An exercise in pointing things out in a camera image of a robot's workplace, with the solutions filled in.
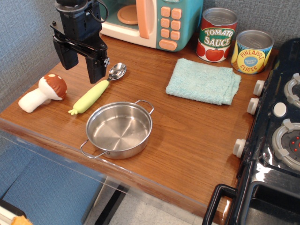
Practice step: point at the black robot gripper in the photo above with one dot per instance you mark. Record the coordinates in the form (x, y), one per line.
(78, 33)

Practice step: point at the plush brown white mushroom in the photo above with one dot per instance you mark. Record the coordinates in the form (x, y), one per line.
(50, 87)

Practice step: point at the stainless steel pot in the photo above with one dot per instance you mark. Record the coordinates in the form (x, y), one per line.
(118, 130)

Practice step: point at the orange microwave turntable plate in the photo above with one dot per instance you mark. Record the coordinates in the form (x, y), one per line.
(128, 15)

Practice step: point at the teal toy microwave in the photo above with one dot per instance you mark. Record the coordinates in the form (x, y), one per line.
(162, 24)

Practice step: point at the light blue folded cloth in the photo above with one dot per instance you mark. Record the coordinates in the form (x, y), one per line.
(203, 82)

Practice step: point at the tomato sauce can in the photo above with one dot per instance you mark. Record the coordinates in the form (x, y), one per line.
(218, 26)

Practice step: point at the pineapple slices can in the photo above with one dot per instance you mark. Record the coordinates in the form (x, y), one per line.
(251, 51)

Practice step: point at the orange object at corner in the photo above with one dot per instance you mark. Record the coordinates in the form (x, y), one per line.
(20, 220)

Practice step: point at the white middle stove knob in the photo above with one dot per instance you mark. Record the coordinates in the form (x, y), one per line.
(252, 105)

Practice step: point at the white stove knob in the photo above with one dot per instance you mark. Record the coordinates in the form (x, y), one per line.
(239, 147)
(252, 105)
(258, 87)

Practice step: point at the white lower stove knob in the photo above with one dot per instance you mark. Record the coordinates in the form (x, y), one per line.
(239, 147)

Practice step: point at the white upper stove knob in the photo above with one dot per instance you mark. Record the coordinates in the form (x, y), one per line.
(258, 87)

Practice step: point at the black toy stove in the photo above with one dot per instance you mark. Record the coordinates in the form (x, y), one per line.
(268, 188)

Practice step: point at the spoon with green handle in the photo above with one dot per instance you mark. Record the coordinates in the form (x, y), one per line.
(92, 95)

